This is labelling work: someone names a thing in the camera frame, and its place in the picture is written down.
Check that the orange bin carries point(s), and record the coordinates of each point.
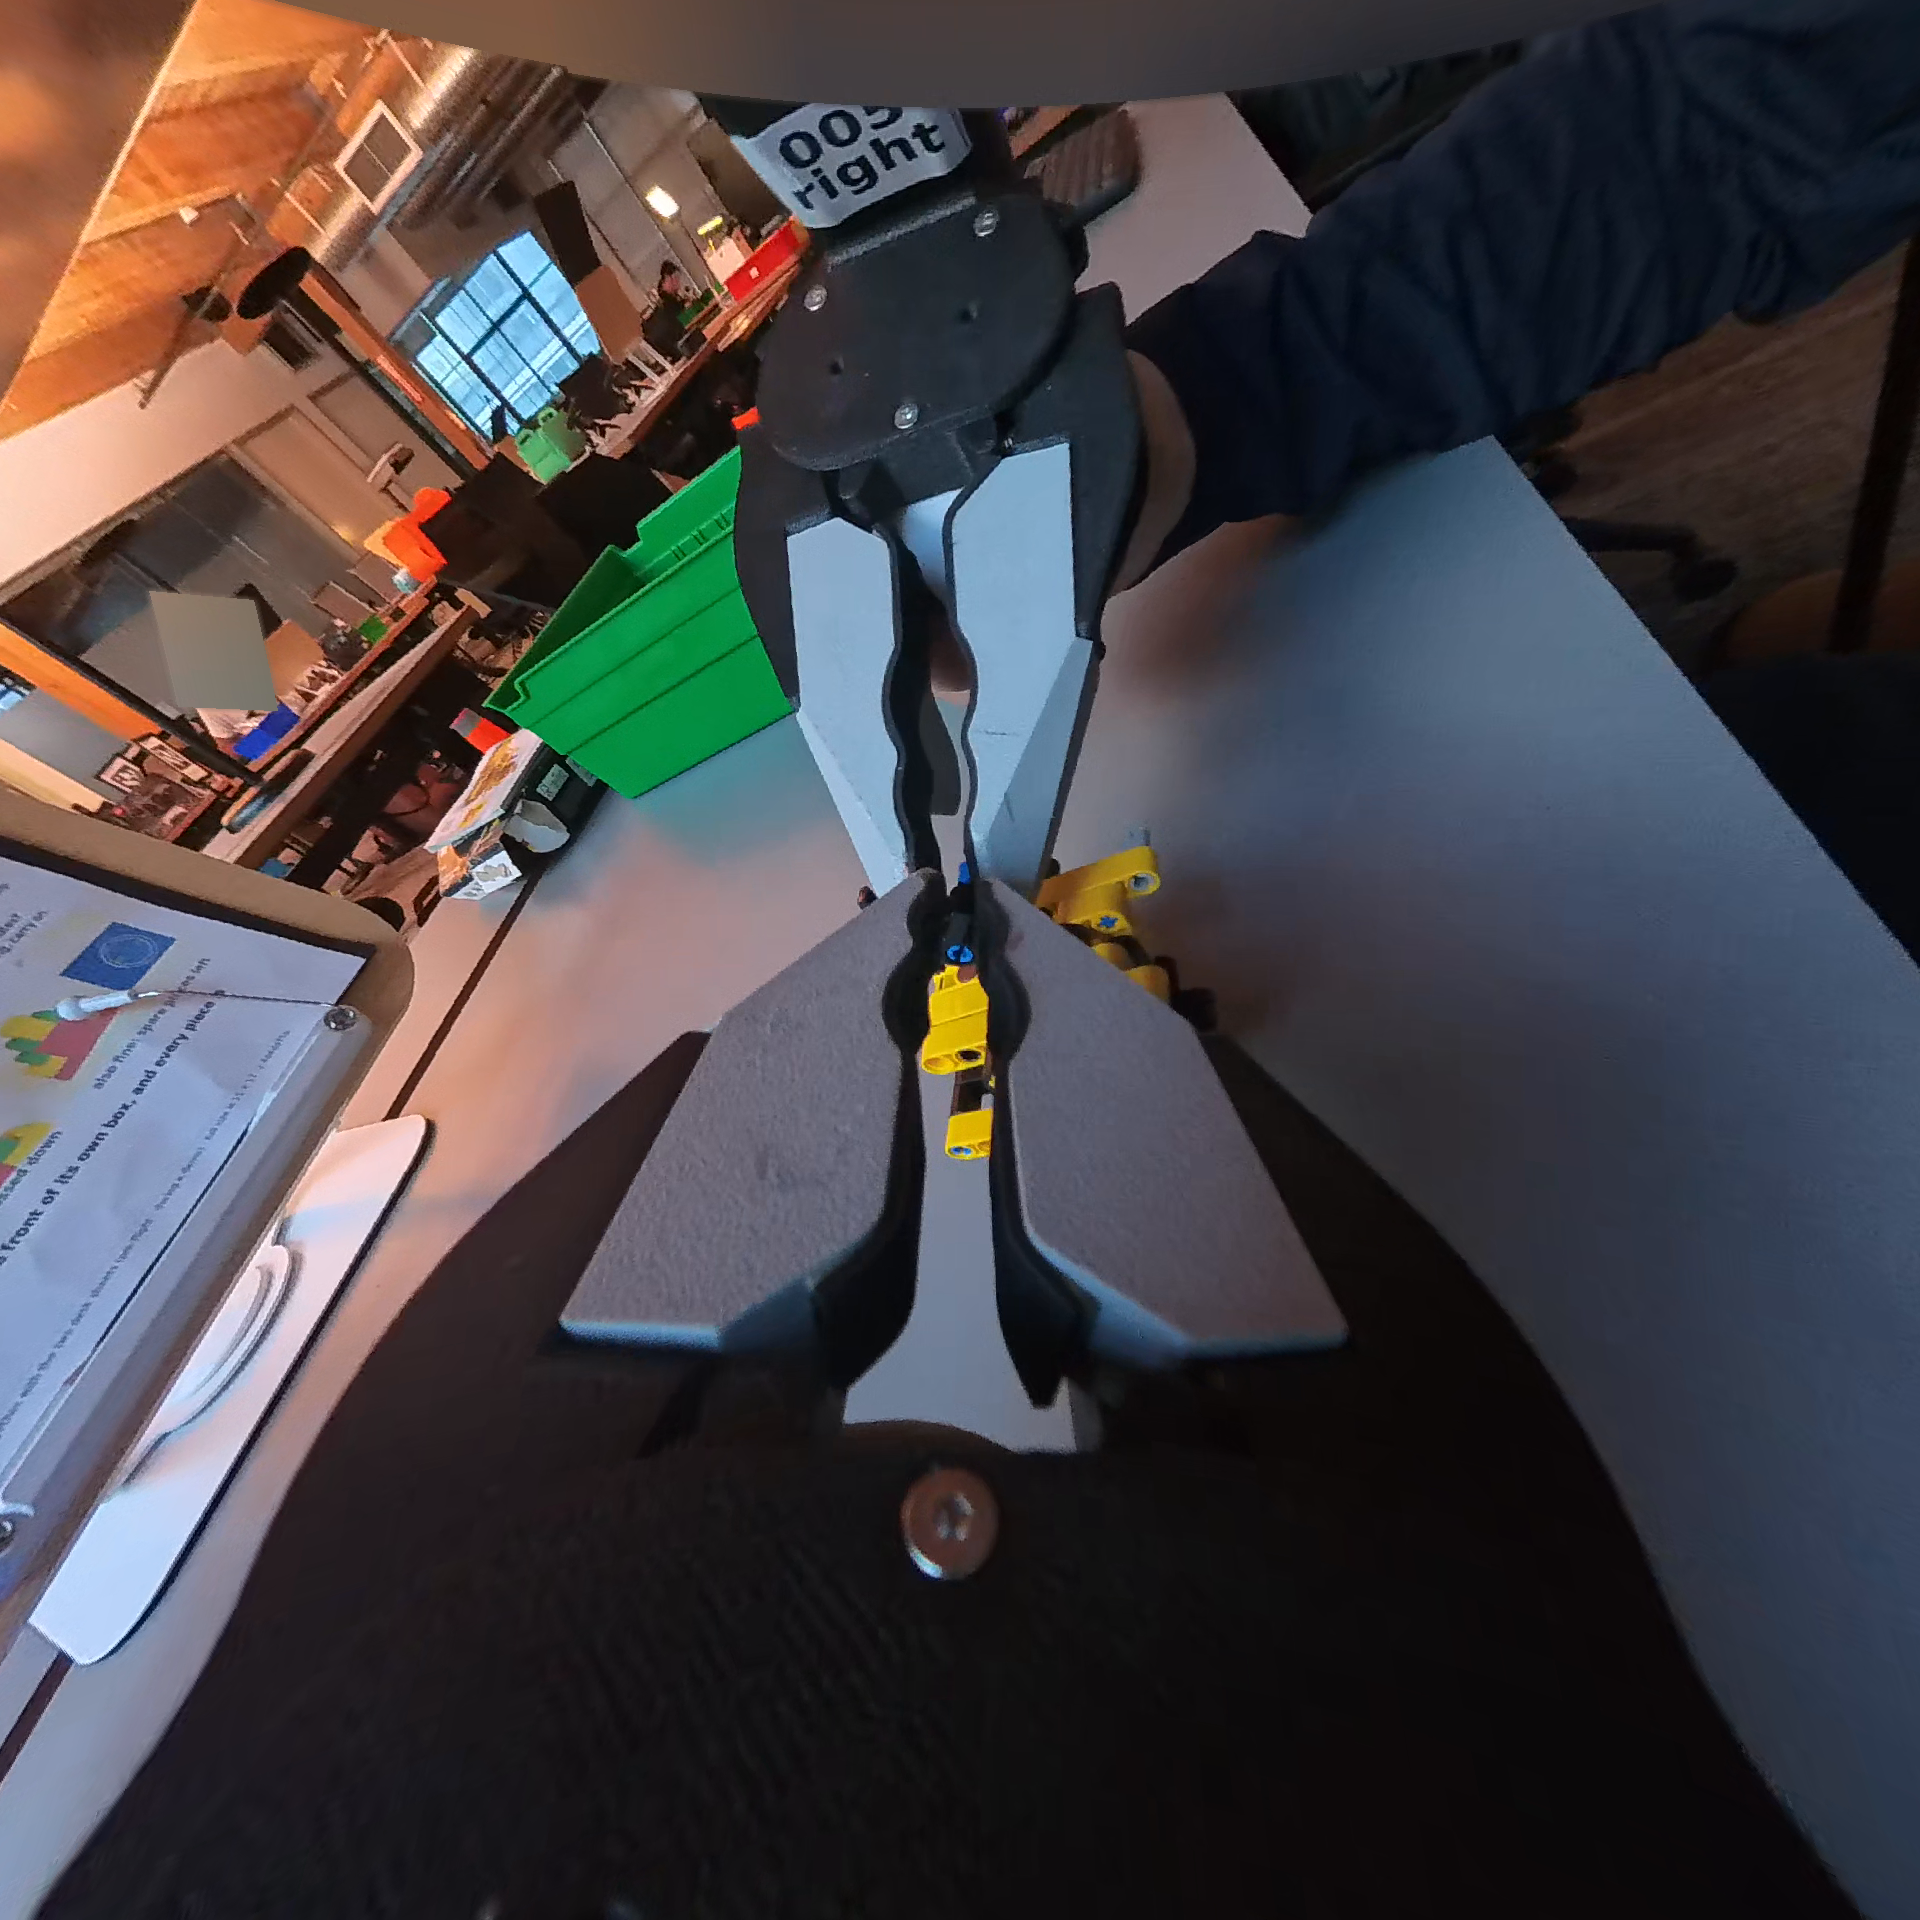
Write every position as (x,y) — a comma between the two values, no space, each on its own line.
(416,534)

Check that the instruction sheet stand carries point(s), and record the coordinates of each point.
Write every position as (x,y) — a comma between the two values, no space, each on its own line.
(123,1126)

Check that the person's right hand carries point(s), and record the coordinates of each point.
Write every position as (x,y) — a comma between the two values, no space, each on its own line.
(1163,467)

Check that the small green bin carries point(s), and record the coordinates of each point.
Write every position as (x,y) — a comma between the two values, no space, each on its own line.
(550,448)

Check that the green plastic bin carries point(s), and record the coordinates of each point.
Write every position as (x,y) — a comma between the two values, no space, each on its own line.
(662,665)

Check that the white flat stand base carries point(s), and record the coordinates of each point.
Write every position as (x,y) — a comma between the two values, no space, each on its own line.
(343,1206)

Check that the yellow black lego model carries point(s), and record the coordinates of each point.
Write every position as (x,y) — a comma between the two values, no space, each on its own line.
(952,1018)

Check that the long wooden workbench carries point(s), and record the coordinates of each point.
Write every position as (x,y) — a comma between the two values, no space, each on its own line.
(373,674)

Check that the black floor lamp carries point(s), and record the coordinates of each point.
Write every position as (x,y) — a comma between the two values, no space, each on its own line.
(272,283)

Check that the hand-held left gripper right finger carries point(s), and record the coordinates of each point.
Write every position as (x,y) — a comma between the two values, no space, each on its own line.
(1169,1189)

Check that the black lego set box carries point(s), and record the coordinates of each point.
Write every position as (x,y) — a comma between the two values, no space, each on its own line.
(554,808)

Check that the small blue bin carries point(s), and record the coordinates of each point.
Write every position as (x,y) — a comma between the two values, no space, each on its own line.
(272,731)

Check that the white ceiling vent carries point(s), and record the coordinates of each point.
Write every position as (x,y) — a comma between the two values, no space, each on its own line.
(382,153)

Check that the person's right forearm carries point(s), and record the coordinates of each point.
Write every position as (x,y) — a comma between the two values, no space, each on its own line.
(1500,274)

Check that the large window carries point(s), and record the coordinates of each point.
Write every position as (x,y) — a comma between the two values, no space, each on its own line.
(506,321)

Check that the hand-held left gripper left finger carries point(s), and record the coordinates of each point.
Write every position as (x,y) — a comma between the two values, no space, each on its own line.
(748,1189)

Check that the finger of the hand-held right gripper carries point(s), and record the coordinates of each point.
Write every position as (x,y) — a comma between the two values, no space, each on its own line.
(1032,604)
(841,645)

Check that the red bin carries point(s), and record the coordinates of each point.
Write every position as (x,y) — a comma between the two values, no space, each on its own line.
(763,264)

